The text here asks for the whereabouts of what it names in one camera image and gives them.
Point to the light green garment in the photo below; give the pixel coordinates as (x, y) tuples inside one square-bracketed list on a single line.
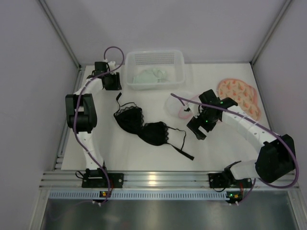
[(151, 76)]

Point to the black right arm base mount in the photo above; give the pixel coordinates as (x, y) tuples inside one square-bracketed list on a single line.
[(225, 179)]

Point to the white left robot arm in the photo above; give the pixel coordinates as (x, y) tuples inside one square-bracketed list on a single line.
[(81, 115)]

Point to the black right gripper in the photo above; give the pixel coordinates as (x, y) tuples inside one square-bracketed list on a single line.
[(198, 125)]

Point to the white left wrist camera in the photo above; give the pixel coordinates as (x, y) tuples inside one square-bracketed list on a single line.
[(109, 65)]

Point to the peach patterned laundry bag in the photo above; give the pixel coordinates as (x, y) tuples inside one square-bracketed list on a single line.
[(244, 94)]

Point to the white plastic basket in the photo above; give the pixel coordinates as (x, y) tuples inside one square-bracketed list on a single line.
[(171, 61)]

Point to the aluminium frame rail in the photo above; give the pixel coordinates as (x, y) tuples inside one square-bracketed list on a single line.
[(134, 180)]

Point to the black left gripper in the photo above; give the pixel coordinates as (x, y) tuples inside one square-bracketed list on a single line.
[(112, 82)]

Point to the white slotted cable duct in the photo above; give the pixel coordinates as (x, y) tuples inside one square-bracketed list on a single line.
[(144, 195)]

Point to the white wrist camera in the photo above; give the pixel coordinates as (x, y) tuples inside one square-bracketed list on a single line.
[(186, 108), (109, 65)]

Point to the white mesh pink-trimmed laundry bag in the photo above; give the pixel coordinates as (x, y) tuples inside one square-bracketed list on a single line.
[(174, 106)]

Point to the black lace bra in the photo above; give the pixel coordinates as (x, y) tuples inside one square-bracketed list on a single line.
[(130, 118)]

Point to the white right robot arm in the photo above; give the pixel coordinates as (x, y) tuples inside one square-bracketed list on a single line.
[(273, 155)]

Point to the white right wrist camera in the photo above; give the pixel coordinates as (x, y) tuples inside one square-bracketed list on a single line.
[(186, 108)]

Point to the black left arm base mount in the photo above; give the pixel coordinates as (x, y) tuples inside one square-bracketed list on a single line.
[(97, 179)]

